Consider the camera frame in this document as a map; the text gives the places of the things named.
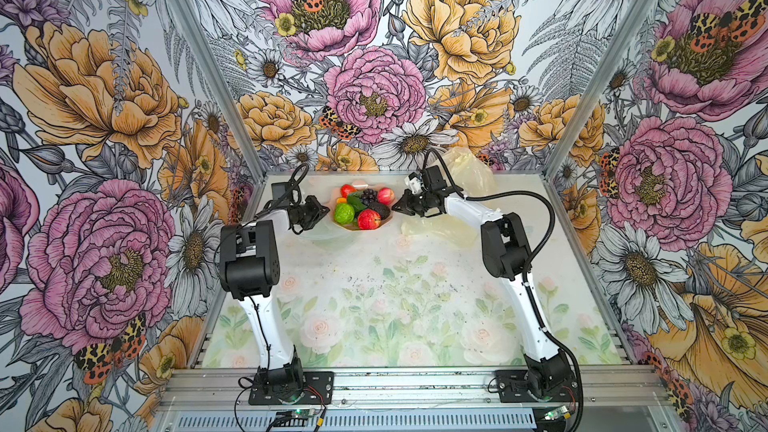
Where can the translucent cream plastic bag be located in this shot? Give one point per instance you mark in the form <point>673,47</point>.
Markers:
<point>466,215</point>

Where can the aluminium front rail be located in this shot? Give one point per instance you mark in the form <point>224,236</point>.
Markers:
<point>622,385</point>

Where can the green bumpy fruit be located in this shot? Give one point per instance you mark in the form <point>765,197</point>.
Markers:
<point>344,214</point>

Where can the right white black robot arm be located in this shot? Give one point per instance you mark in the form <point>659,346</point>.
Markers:
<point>506,254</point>

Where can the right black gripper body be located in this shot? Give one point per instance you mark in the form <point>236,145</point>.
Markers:
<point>416,203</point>

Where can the right aluminium corner post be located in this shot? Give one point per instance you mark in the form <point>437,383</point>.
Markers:
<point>625,31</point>

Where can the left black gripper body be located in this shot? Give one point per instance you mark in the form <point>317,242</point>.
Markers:
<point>308,213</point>

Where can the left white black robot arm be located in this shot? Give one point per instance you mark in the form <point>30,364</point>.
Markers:
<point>249,270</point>

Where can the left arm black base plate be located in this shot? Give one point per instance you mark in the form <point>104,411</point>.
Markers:
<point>277,388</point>

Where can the red bumpy fruit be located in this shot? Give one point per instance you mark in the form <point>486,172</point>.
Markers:
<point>368,220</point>

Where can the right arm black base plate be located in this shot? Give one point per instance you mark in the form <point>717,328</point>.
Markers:
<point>517,386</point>

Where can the pink scalloped fruit plate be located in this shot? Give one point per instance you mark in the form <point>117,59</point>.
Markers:
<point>362,207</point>

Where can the white perforated vent strip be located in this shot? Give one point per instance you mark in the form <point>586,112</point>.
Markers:
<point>511,419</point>

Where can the red yellow peach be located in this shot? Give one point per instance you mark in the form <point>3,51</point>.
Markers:
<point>346,190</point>

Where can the dark purple grape bunch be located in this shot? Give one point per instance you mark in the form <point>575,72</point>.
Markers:
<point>369,196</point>

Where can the aluminium corner post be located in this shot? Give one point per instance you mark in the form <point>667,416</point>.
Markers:
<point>184,13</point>
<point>625,31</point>

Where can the left aluminium corner post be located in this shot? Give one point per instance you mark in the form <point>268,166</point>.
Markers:
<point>184,13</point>

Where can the dark avocado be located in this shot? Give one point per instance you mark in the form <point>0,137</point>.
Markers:
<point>382,210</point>

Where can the red apple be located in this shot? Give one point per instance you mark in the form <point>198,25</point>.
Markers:
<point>386,196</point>

